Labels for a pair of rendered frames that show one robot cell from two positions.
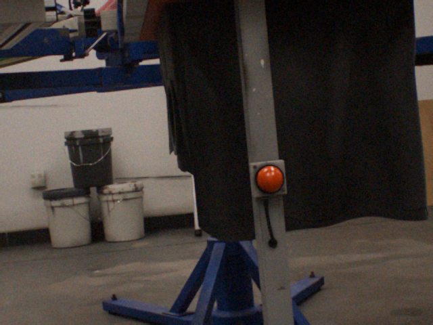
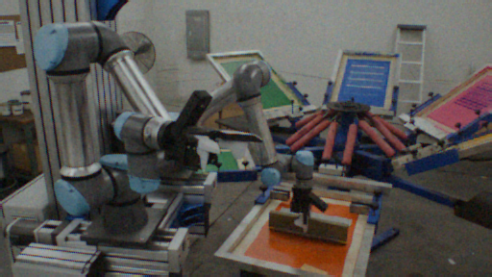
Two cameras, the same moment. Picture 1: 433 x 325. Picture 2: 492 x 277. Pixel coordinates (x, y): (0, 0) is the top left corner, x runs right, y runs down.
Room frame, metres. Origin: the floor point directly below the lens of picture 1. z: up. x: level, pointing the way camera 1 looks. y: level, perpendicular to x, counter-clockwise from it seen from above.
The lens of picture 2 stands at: (0.33, -0.64, 1.93)
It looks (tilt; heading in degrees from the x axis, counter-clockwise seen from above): 18 degrees down; 28
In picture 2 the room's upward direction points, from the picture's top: straight up
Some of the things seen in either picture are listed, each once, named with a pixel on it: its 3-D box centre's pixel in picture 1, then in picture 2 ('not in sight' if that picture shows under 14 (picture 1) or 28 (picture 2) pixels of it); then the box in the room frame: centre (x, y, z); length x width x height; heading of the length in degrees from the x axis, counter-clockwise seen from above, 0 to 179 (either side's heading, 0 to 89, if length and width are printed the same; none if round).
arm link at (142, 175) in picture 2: not in sight; (148, 165); (1.03, 0.01, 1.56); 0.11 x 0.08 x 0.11; 175
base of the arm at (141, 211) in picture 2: not in sight; (124, 208); (1.17, 0.26, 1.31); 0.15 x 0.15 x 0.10
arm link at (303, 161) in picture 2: not in sight; (304, 164); (1.83, -0.11, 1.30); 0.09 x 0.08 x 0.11; 97
